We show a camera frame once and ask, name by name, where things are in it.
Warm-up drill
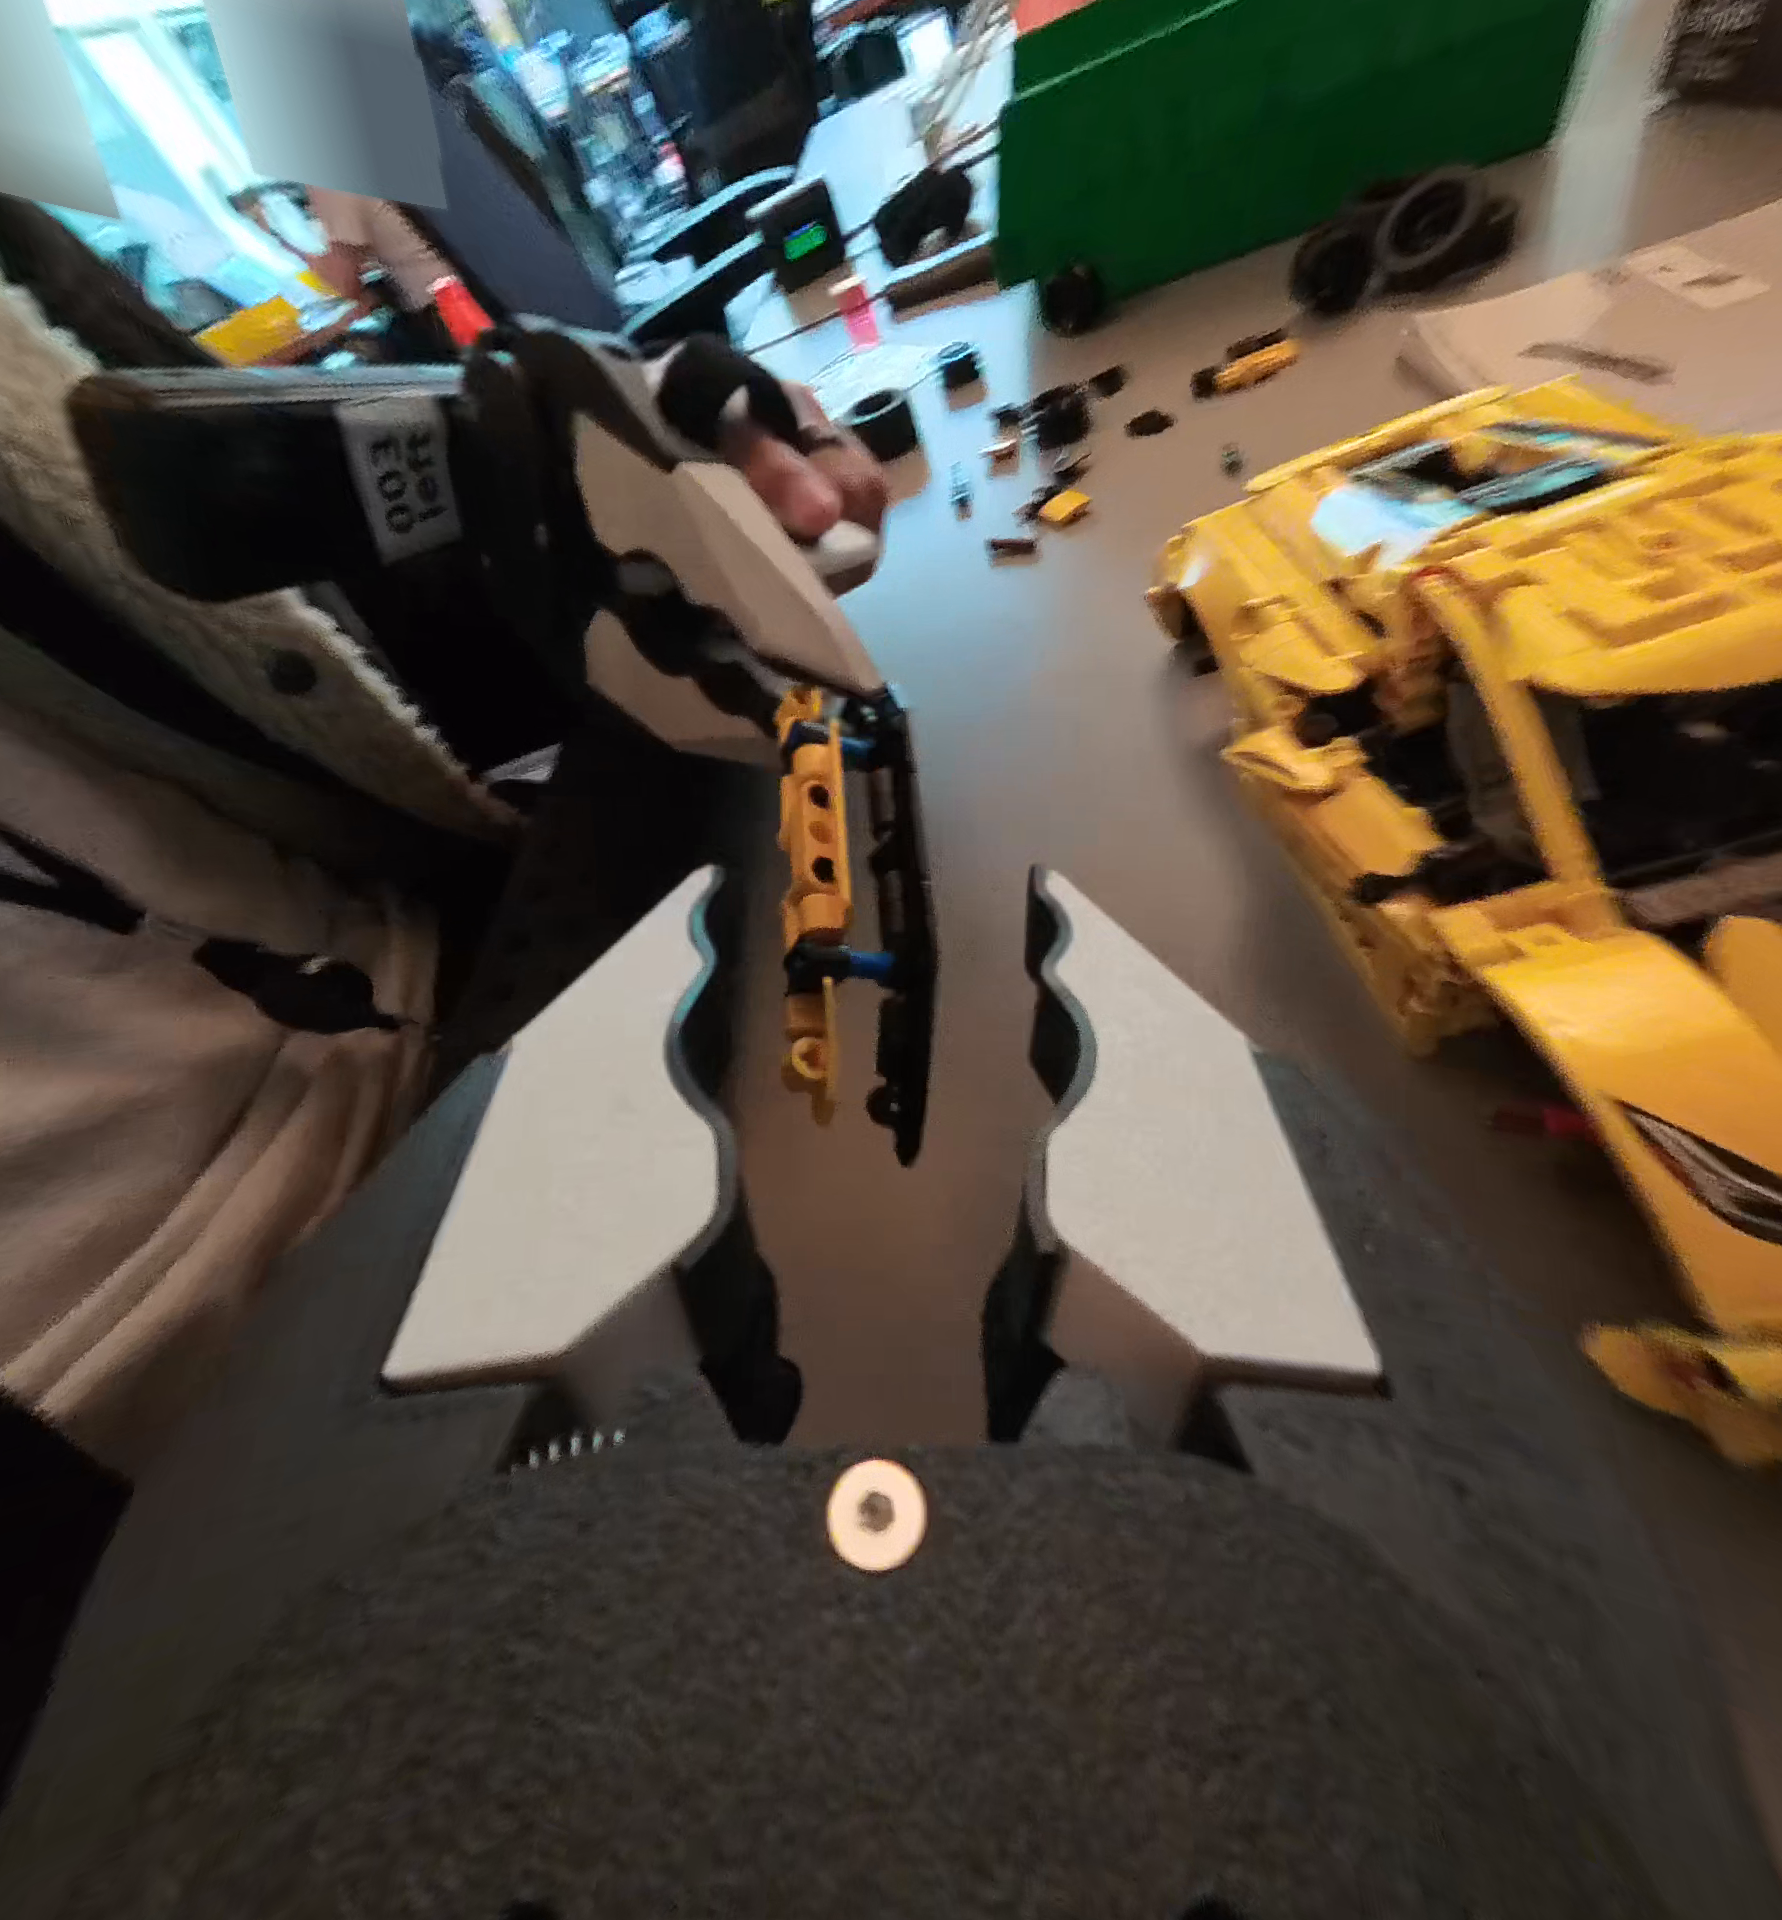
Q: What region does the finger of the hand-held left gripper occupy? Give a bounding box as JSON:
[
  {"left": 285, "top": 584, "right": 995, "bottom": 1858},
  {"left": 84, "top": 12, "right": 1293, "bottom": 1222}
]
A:
[
  {"left": 572, "top": 420, "right": 888, "bottom": 702},
  {"left": 583, "top": 603, "right": 793, "bottom": 767}
]

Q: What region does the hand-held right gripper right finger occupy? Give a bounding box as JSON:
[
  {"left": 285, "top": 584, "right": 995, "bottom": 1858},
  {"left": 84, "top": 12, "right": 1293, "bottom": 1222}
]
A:
[{"left": 979, "top": 863, "right": 1387, "bottom": 1446}]

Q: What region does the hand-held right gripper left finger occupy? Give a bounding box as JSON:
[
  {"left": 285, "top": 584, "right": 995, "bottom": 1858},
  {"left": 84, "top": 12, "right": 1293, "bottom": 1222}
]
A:
[{"left": 380, "top": 863, "right": 806, "bottom": 1446}]

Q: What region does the yellow brick assembly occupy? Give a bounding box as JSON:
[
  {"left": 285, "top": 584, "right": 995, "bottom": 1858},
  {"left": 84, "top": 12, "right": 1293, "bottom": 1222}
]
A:
[{"left": 774, "top": 686, "right": 901, "bottom": 1128}]

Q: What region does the grey desk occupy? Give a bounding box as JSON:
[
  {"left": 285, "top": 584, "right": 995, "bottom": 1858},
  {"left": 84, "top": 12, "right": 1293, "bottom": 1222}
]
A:
[{"left": 591, "top": 89, "right": 1782, "bottom": 1920}]

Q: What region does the person's left hand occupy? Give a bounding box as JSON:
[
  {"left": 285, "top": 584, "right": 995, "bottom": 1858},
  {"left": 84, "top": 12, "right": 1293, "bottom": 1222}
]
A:
[{"left": 719, "top": 391, "right": 895, "bottom": 546}]

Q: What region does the pile of black yellow bricks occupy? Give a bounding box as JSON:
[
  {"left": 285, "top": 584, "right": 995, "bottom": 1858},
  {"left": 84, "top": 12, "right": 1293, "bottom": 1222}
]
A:
[{"left": 950, "top": 332, "right": 1306, "bottom": 570}]

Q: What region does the black device with green display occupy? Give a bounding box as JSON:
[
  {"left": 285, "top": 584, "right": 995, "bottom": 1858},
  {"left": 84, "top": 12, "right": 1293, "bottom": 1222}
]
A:
[{"left": 757, "top": 175, "right": 849, "bottom": 293}]

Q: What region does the green plastic bin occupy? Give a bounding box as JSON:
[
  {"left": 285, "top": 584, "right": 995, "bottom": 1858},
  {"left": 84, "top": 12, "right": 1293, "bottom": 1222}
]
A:
[{"left": 993, "top": 0, "right": 1598, "bottom": 301}]

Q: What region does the yellow toy brick car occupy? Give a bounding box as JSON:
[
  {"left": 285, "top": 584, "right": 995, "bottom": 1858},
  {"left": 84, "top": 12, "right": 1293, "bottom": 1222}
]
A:
[{"left": 1146, "top": 373, "right": 1782, "bottom": 1479}]

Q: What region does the building instruction booklet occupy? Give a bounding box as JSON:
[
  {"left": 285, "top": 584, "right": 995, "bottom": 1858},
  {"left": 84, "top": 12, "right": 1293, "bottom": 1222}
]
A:
[{"left": 1393, "top": 172, "right": 1782, "bottom": 443}]

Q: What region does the black lanyard strap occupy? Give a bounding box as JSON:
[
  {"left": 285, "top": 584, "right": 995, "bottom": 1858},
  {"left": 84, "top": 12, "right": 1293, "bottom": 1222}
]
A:
[{"left": 0, "top": 846, "right": 406, "bottom": 1040}]

